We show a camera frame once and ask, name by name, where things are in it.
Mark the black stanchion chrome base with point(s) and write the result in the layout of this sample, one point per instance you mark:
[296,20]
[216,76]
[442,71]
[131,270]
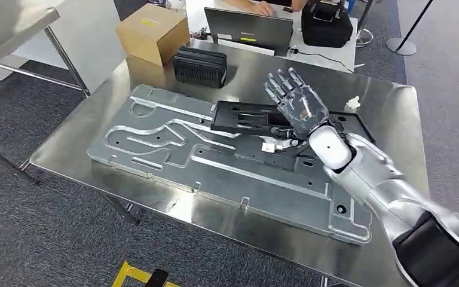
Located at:
[364,35]

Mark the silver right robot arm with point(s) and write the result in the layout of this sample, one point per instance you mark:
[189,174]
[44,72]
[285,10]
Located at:
[372,170]

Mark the large stamped metal plate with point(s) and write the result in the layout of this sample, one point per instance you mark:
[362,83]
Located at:
[213,174]

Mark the white desk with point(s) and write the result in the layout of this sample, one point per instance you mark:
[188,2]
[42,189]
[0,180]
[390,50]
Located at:
[198,16]

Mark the small white crumpled object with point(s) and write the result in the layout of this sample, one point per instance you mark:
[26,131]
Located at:
[352,105]

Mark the black bag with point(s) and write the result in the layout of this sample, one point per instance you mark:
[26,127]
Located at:
[326,27]

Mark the white plastic connector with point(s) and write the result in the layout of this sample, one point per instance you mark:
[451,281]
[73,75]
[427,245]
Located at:
[270,147]

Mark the brown cardboard box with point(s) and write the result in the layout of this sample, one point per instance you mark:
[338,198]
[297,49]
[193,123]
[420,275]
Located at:
[150,33]

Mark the black plastic slotted panel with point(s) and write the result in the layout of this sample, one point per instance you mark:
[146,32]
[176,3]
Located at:
[233,119]

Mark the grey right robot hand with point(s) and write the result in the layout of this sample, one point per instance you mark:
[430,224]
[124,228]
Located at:
[302,109]

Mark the steel work table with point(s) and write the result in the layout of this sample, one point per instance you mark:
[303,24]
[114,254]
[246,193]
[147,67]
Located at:
[63,158]

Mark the dark grey laptop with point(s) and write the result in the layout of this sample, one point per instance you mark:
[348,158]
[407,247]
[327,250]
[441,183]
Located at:
[249,29]

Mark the black stanchion round base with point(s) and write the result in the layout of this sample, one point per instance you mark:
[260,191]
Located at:
[401,46]

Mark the grey metal-legged table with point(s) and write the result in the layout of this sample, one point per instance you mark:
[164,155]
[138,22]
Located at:
[11,27]

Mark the person's hand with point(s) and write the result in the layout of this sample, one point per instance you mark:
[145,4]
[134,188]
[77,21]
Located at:
[262,8]

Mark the yellow floor tape frame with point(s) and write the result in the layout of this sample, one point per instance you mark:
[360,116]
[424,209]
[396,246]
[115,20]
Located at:
[130,273]

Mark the black ribbed box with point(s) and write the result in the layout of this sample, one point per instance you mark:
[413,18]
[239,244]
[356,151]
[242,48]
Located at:
[199,69]

